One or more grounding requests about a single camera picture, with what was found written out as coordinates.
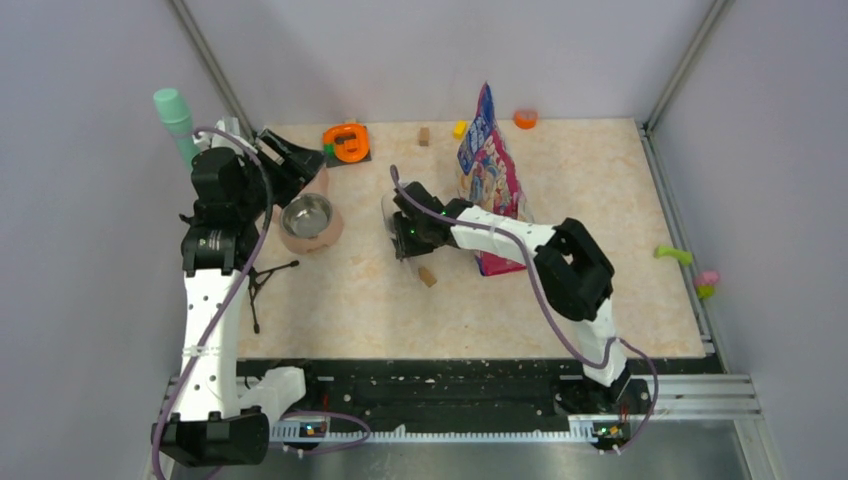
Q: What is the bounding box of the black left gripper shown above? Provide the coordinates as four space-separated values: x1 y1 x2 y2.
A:
236 128 328 219

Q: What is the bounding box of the pink double bowl stand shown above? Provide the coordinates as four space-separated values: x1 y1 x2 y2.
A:
279 167 344 255

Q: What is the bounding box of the pet food bag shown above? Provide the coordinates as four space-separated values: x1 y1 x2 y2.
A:
455 82 531 278

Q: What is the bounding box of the clear plastic scoop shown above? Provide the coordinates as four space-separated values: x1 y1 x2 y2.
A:
381 191 398 246

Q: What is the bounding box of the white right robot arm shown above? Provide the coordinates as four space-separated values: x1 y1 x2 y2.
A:
388 182 630 412

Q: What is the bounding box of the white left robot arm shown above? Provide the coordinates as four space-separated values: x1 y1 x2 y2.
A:
151 130 326 467

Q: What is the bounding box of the small brown wooden block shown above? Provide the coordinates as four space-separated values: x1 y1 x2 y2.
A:
417 266 437 288

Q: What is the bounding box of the yellow block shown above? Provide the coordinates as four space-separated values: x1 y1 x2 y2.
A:
452 120 468 140

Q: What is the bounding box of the mint green microphone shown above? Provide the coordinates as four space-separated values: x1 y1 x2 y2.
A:
153 88 199 172

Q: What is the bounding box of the orange tape roll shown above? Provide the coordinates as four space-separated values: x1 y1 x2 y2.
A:
513 109 539 130

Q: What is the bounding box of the green toy bone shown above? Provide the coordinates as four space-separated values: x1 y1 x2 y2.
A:
653 245 694 266

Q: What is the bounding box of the pink and yellow toy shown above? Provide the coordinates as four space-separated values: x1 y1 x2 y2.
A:
693 270 721 300

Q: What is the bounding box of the orange ring toy on plate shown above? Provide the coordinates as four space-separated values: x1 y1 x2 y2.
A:
322 123 371 168

